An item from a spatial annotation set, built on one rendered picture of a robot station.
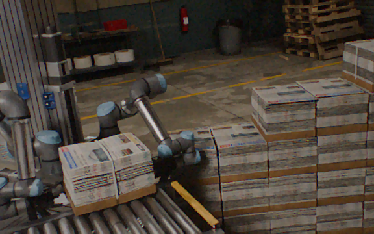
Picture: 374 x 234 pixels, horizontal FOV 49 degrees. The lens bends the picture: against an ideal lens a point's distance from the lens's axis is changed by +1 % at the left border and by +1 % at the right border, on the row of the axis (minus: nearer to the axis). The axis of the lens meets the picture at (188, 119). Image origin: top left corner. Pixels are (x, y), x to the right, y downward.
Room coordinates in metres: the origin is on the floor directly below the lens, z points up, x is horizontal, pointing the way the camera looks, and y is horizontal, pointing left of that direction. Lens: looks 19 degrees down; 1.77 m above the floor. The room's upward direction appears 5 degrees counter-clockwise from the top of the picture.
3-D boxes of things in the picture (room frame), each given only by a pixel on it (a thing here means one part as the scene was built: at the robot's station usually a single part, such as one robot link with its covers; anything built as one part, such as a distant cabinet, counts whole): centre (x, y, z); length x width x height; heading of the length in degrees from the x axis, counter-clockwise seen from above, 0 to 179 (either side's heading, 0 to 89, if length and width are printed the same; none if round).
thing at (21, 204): (1.71, 0.80, 0.82); 0.08 x 0.05 x 0.08; 24
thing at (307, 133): (2.36, -0.57, 0.86); 0.38 x 0.29 x 0.04; 2
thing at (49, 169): (2.06, 0.75, 0.87); 0.15 x 0.15 x 0.10
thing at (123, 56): (8.12, 1.73, 0.55); 1.80 x 0.70 x 1.09; 114
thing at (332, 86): (2.39, -0.86, 1.06); 0.37 x 0.28 x 0.01; 2
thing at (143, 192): (1.84, 0.31, 0.83); 0.29 x 0.16 x 0.04; 24
